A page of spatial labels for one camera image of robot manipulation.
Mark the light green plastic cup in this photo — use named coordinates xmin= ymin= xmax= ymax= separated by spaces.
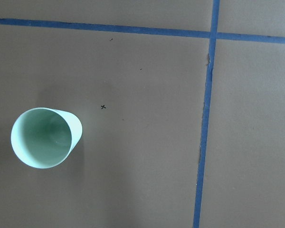
xmin=10 ymin=107 xmax=83 ymax=169

